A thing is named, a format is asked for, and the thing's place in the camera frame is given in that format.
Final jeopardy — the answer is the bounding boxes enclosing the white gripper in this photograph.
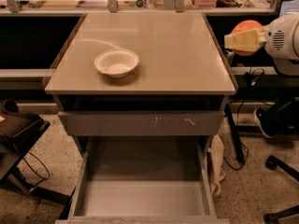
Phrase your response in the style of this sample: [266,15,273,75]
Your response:
[224,13,299,61]

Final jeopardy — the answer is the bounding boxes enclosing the closed top drawer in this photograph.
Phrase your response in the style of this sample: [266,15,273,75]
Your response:
[58,111,224,136]

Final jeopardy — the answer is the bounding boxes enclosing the orange fruit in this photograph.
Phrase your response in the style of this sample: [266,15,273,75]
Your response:
[232,20,264,56]

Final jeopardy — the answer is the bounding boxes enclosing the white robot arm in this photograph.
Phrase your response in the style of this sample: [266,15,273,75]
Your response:
[224,13,299,77]

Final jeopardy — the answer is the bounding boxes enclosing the black table leg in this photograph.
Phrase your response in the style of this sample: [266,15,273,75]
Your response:
[224,105,245,163]

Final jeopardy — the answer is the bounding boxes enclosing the beige cloth bag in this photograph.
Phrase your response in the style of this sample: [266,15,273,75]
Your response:
[207,134,226,196]

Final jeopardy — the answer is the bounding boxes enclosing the black cable loop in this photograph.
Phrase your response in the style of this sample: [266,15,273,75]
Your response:
[21,151,51,189]

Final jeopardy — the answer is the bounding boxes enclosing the white bowl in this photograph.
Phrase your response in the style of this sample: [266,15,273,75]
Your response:
[94,49,139,78]

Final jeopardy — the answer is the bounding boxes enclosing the black sneaker shoe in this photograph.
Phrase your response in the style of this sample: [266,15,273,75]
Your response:
[253,107,280,138]

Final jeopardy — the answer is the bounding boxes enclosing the open middle drawer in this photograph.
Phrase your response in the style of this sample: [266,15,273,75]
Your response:
[55,137,230,224]

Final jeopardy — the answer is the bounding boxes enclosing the black office chair base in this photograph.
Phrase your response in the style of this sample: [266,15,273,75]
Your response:
[263,155,299,224]

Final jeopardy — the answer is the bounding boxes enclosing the black laptop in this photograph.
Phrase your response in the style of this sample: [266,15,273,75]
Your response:
[278,0,299,17]

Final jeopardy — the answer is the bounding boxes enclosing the grey drawer cabinet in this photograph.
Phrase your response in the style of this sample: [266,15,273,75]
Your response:
[42,11,239,224]

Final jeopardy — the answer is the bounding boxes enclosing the dark left side table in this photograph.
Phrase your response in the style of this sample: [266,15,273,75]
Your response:
[0,100,71,205]

